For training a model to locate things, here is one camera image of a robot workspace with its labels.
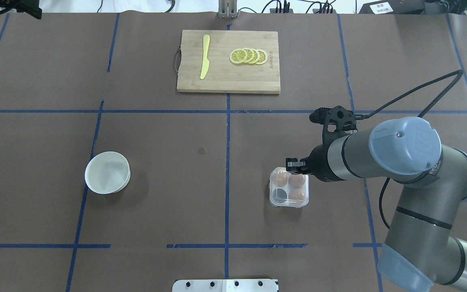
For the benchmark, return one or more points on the aluminium frame post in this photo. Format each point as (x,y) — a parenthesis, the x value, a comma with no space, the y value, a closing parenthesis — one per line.
(228,9)

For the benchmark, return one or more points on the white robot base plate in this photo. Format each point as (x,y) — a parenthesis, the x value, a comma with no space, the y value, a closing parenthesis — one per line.
(226,285)

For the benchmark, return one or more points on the clear plastic egg box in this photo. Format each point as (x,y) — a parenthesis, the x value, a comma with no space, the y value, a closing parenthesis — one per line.
(278,196)

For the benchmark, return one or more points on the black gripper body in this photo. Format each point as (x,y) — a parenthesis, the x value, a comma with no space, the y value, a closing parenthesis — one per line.
(319,163)

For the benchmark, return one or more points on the brown egg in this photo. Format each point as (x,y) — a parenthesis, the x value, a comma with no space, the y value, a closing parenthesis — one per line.
(297,196)
(297,180)
(280,179)

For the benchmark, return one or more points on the lemon slice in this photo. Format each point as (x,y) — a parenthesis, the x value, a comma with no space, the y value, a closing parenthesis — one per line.
(238,56)
(254,57)
(249,55)
(262,57)

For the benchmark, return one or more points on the yellow plastic knife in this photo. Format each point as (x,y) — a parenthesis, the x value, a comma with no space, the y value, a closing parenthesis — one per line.
(205,61)

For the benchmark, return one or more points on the white bowl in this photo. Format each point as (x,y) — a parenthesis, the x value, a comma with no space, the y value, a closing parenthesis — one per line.
(108,172)

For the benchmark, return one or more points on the front lemon slice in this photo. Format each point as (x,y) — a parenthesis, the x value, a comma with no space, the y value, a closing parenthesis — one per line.
(238,56)

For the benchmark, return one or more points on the wooden cutting board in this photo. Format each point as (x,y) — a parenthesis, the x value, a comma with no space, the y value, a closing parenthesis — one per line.
(224,77)

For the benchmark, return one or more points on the rear lemon slice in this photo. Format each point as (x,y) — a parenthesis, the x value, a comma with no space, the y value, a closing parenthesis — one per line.
(262,57)

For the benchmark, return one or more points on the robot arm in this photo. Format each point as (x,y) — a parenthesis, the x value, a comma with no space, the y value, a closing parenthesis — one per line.
(419,250)

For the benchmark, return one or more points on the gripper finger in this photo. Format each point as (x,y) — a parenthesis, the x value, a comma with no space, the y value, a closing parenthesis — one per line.
(294,162)
(298,170)

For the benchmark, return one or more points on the black box with label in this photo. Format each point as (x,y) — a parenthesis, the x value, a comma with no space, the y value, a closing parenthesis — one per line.
(400,7)

